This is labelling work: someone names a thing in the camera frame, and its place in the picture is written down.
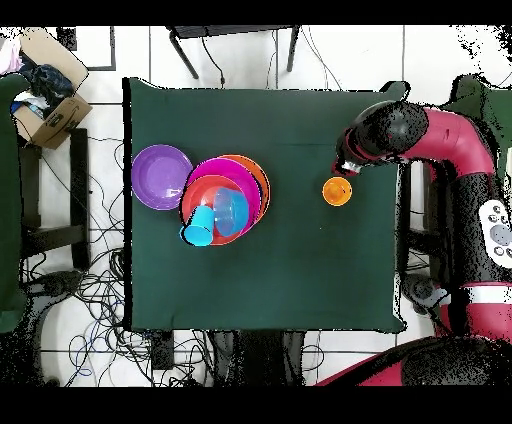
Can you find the large pink bowl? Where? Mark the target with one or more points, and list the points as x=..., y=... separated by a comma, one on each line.
x=228, y=168

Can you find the purple bowl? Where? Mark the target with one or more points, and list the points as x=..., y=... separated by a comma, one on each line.
x=162, y=178

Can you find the cardboard box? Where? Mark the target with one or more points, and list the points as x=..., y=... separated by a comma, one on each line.
x=60, y=120

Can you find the orange cup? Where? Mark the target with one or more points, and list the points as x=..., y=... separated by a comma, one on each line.
x=336, y=192

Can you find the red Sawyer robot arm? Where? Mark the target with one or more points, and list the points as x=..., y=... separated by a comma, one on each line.
x=456, y=140

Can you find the light blue cup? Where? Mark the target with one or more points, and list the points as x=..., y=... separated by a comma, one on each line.
x=200, y=228

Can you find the light blue shallow bowl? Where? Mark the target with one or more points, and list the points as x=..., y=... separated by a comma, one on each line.
x=232, y=212

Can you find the red bowl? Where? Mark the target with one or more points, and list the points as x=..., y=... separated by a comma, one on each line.
x=196, y=192

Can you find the black metal frame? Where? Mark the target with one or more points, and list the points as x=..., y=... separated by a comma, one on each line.
x=79, y=180

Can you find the dark green tablecloth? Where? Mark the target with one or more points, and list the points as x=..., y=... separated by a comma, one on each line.
x=240, y=120

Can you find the dark blue clothes bundle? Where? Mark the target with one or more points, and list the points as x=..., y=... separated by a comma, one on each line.
x=48, y=80

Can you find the green covered side table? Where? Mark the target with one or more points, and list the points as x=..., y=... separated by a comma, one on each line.
x=8, y=200
x=496, y=108

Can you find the black floor equipment with knob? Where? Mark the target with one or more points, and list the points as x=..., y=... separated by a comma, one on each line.
x=60, y=282

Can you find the black metal stand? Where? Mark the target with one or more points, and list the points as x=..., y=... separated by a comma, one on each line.
x=224, y=31

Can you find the pale pink cloth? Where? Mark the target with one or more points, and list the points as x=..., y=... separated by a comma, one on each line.
x=8, y=56

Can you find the black power strip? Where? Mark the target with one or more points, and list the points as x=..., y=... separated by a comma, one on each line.
x=162, y=352

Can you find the large orange bowl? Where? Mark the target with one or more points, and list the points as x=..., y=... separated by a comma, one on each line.
x=260, y=172

